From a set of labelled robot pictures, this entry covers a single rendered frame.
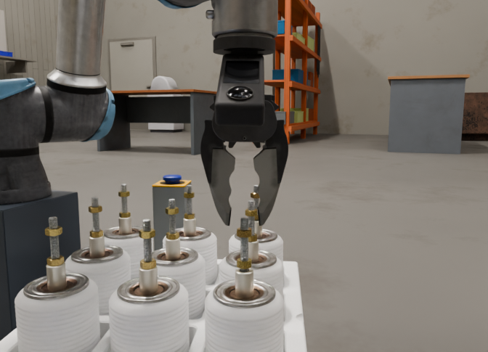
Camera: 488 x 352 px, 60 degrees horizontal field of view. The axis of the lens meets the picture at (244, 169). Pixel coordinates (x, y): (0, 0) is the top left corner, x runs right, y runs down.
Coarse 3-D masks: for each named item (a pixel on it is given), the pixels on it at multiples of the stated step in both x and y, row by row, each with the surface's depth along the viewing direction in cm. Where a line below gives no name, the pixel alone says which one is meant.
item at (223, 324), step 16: (208, 304) 49; (272, 304) 49; (208, 320) 49; (224, 320) 47; (240, 320) 46; (256, 320) 47; (272, 320) 48; (208, 336) 49; (224, 336) 47; (240, 336) 47; (256, 336) 47; (272, 336) 48
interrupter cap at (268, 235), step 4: (236, 232) 75; (264, 232) 76; (268, 232) 76; (272, 232) 76; (236, 236) 73; (264, 236) 74; (268, 236) 74; (272, 236) 74; (276, 236) 73; (260, 240) 71; (264, 240) 71; (268, 240) 71; (272, 240) 72
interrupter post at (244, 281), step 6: (252, 270) 51; (240, 276) 50; (246, 276) 50; (252, 276) 50; (240, 282) 50; (246, 282) 50; (252, 282) 50; (240, 288) 50; (246, 288) 50; (252, 288) 50; (240, 294) 50; (246, 294) 50; (252, 294) 50
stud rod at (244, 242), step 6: (240, 222) 50; (246, 222) 49; (240, 228) 50; (246, 228) 50; (240, 240) 50; (246, 240) 50; (240, 246) 50; (246, 246) 50; (240, 252) 50; (246, 252) 50; (240, 258) 50; (246, 258) 50; (240, 270) 51; (246, 270) 50
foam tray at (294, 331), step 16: (288, 272) 76; (208, 288) 70; (288, 288) 70; (288, 304) 64; (192, 320) 59; (288, 320) 59; (16, 336) 55; (192, 336) 58; (288, 336) 55; (304, 336) 55
